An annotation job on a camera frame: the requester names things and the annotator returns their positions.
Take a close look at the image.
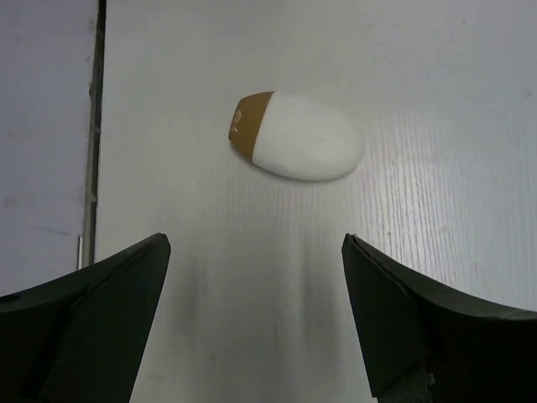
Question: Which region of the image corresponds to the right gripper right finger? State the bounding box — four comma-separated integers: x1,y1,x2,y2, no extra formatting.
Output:
341,234,536,402

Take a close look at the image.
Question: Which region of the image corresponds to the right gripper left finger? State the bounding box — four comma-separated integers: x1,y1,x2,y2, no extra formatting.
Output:
1,233,170,402

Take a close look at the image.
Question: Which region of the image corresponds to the white egg-shaped gold-tip case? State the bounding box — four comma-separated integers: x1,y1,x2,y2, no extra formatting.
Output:
228,92,364,181

